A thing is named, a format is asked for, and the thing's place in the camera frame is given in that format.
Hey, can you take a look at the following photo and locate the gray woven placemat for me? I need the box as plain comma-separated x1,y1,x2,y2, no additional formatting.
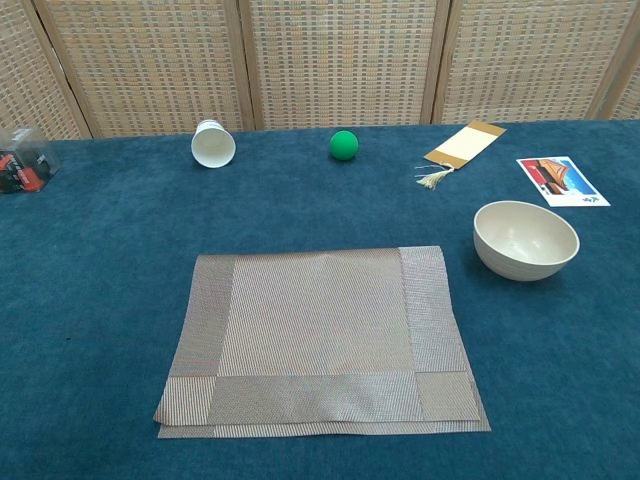
152,244,492,440

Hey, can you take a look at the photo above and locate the beige round bowl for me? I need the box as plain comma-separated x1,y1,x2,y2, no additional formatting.
472,200,581,282

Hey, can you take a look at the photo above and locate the green ball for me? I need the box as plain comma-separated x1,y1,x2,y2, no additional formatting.
328,130,360,162

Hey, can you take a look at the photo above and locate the white paper cup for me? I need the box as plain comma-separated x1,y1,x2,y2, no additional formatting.
190,118,237,170

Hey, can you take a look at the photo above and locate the beige brown tasselled bookmark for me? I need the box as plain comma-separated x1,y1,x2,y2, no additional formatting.
414,119,507,191

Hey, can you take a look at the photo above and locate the woven rattan screen panel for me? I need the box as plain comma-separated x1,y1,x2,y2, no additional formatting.
432,0,640,125
32,0,256,139
588,62,640,121
237,0,449,132
0,0,94,141

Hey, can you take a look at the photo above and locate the red blue picture postcard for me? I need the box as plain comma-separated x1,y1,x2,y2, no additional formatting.
515,155,612,208

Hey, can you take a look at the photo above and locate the clear box with red item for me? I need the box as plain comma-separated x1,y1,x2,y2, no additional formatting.
0,127,61,195

